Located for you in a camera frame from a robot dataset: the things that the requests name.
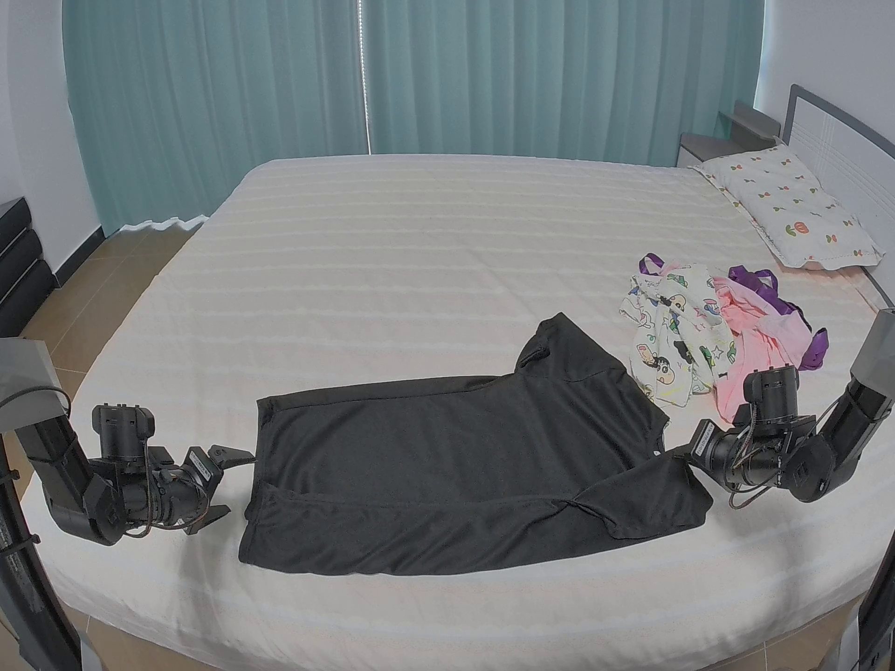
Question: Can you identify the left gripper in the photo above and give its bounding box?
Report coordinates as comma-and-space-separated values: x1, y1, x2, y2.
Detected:
150, 446, 257, 537

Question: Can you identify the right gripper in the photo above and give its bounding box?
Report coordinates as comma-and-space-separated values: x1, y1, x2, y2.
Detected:
688, 418, 744, 477

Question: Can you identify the black T-shirt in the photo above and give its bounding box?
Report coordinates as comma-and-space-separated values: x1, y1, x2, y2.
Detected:
238, 312, 714, 575

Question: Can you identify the bed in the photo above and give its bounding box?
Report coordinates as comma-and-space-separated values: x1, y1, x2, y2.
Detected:
15, 84, 895, 671

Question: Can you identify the pink garment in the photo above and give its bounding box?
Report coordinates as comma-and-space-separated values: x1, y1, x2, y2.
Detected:
709, 259, 815, 425

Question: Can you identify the white printed pyjama garment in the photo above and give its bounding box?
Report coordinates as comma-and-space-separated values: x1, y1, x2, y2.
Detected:
619, 263, 738, 407

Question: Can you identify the purple garment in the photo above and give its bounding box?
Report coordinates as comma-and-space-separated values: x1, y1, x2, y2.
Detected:
638, 252, 829, 369

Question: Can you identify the white printed pillow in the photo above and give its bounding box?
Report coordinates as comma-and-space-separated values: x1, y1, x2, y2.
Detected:
688, 145, 885, 272

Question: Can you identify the black chest of drawers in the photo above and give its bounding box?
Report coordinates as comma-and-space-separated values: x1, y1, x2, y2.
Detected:
0, 196, 58, 337

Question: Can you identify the grey bedside table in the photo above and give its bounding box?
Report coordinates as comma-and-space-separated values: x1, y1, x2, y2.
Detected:
678, 101, 783, 169

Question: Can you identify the blue-green curtain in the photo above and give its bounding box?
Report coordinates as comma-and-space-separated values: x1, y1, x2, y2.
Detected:
63, 0, 370, 237
360, 0, 766, 167

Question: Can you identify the black cable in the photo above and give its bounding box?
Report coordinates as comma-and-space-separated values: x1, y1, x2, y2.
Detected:
0, 385, 73, 438
726, 479, 766, 513

